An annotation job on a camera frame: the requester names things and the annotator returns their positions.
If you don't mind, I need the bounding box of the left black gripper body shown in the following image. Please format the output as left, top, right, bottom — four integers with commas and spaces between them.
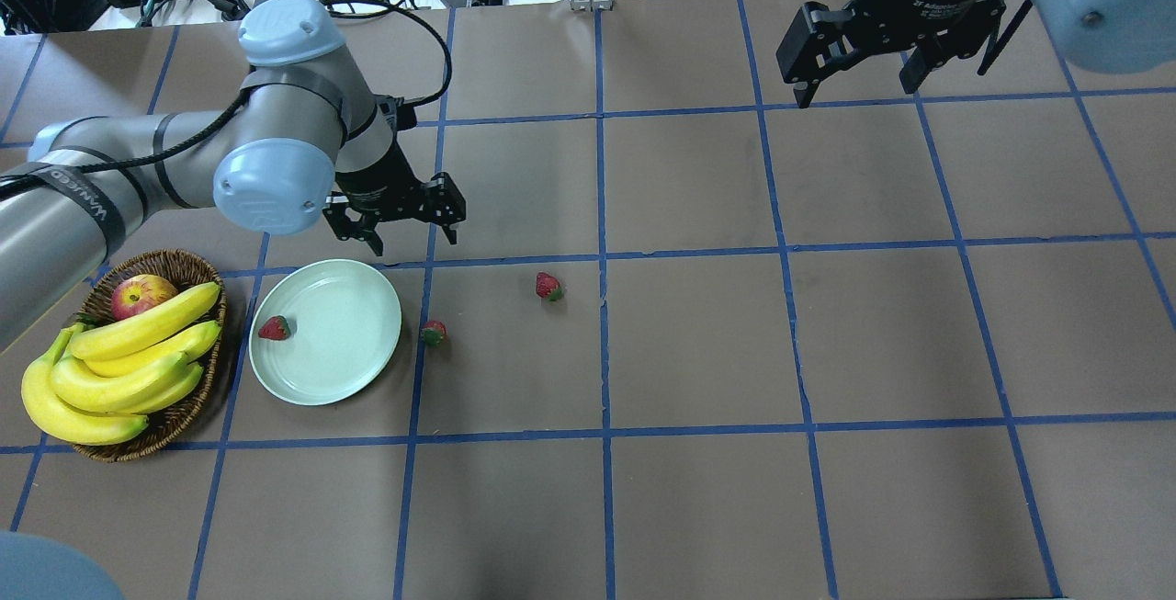
321, 145, 467, 236

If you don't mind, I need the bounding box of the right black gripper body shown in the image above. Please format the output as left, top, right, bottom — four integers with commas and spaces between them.
776, 0, 1007, 100

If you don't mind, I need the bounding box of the red strawberry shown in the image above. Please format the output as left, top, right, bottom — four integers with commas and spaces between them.
256, 314, 290, 341
419, 320, 448, 348
535, 272, 564, 302

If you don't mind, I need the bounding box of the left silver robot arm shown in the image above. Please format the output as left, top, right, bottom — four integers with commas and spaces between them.
1, 0, 467, 347

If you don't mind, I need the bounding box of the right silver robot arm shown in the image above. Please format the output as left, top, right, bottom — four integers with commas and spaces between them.
775, 0, 1175, 108

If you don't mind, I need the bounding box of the pale green plate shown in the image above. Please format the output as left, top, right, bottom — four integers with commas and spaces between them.
248, 258, 402, 406

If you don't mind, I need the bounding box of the woven wicker basket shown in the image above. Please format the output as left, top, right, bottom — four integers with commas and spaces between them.
64, 248, 230, 464

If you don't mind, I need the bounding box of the red apple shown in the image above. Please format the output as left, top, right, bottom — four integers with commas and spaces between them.
109, 274, 179, 321

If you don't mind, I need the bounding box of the yellow banana bunch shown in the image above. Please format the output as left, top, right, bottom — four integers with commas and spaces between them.
20, 281, 222, 447

